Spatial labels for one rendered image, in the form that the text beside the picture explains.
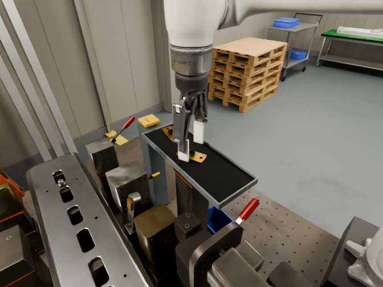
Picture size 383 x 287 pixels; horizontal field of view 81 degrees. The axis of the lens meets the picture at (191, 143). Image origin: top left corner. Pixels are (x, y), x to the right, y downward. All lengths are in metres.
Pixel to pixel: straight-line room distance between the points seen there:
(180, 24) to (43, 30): 2.14
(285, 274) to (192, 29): 0.52
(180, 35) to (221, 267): 0.42
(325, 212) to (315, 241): 1.15
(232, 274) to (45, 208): 0.61
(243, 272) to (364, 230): 0.75
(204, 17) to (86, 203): 0.62
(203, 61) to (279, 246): 0.81
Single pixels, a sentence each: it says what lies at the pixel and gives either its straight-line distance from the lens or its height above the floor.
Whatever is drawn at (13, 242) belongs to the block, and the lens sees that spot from 0.77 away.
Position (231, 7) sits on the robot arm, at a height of 1.52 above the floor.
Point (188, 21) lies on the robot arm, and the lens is 0.46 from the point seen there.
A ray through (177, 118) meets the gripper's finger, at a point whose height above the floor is 1.32.
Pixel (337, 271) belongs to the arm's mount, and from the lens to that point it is 0.97.
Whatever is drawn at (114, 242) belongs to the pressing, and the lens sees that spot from 0.69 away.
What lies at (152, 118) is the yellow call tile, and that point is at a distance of 0.84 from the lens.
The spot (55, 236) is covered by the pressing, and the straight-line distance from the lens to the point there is 0.76.
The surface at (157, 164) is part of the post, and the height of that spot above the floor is 0.97.
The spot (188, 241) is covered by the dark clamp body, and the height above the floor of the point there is 1.08.
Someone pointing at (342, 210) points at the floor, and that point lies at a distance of 2.36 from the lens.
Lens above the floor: 1.57
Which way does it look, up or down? 36 degrees down
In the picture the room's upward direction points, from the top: straight up
